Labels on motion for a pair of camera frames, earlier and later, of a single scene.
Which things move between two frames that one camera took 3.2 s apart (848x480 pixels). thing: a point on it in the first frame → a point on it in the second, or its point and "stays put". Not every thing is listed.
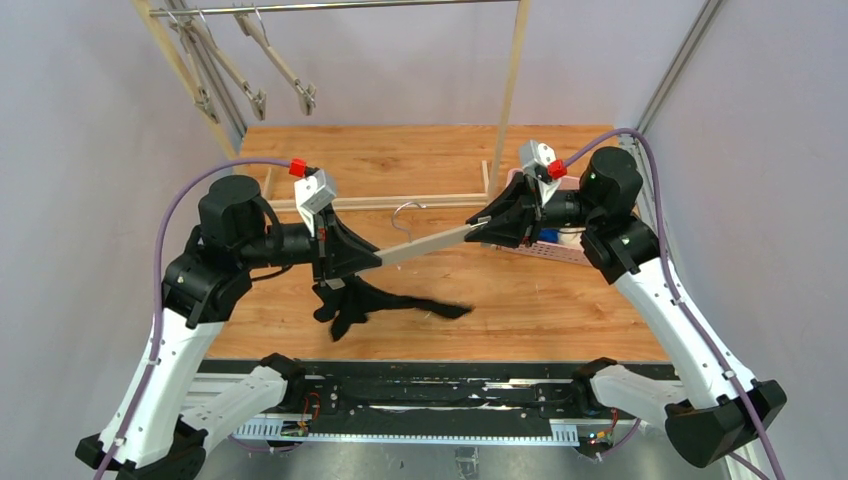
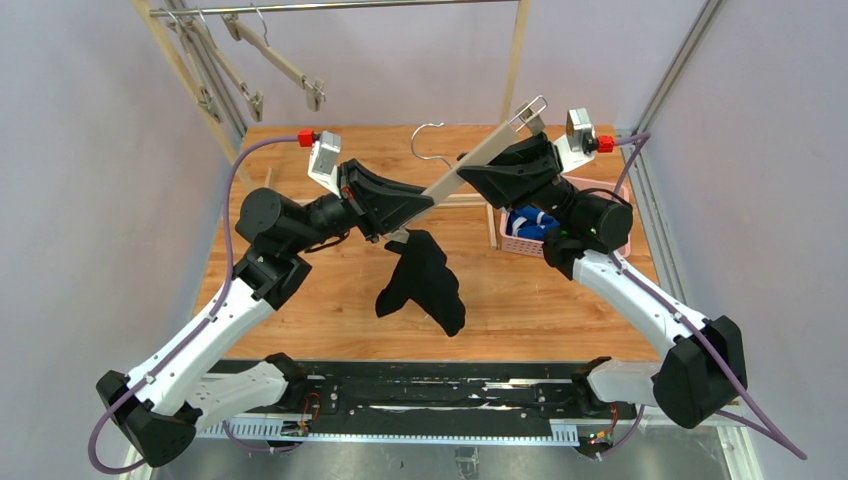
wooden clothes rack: (522, 9) stays put
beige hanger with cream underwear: (257, 98) stays put
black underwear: (360, 298) → (424, 276)
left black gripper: (326, 246) → (354, 201)
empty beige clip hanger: (184, 28) stays put
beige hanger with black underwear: (357, 297) → (420, 263)
